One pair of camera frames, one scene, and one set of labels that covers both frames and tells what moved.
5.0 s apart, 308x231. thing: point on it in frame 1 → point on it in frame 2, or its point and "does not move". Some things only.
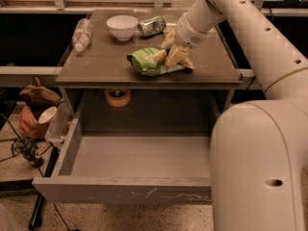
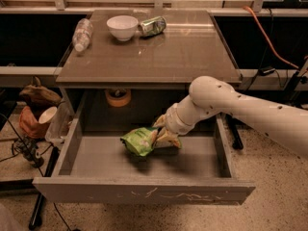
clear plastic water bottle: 82,34 does not move
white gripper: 188,34 → 170,119
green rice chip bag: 144,61 → 141,141
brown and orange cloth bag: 38,98 does not move
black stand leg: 36,217 does not move
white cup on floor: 47,115 does not move
